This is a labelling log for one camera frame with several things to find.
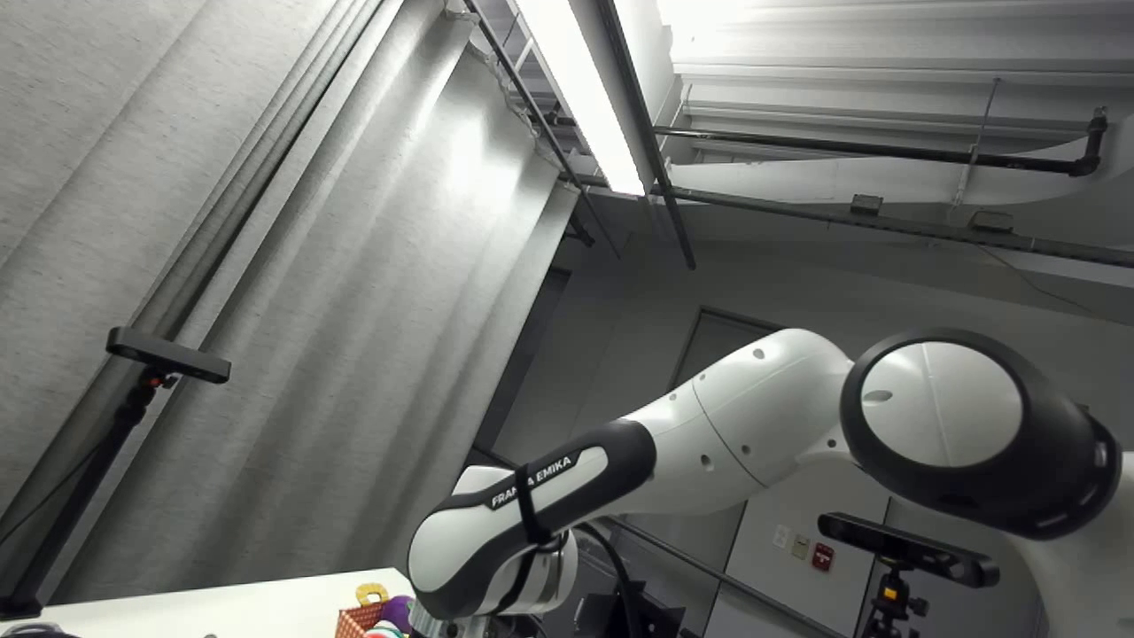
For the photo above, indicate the red wall alarm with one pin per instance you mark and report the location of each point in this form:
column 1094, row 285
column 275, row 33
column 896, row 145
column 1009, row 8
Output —
column 824, row 557

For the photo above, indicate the black bar camera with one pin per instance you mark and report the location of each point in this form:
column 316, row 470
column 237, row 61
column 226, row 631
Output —
column 910, row 547
column 165, row 357

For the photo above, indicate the grey curtain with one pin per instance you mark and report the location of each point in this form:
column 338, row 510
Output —
column 297, row 294

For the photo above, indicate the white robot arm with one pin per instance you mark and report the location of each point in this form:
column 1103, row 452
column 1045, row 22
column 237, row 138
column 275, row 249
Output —
column 755, row 425

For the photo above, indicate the black ceiling bar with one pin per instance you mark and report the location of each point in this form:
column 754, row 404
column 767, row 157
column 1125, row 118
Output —
column 647, row 129

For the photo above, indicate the grey ceiling rail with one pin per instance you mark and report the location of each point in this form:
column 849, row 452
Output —
column 944, row 225

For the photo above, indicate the black ceiling pipe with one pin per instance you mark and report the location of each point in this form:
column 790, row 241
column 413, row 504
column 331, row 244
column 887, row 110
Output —
column 887, row 150

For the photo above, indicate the black camera tripod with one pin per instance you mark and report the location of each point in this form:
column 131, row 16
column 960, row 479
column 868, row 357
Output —
column 892, row 598
column 131, row 410

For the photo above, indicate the orange toy bin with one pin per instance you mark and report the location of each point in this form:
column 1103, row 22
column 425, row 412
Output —
column 360, row 621

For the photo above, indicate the ceiling strip light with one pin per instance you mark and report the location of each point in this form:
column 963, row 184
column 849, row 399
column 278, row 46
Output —
column 578, row 84

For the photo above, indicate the grey door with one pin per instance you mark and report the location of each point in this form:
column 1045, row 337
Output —
column 712, row 350

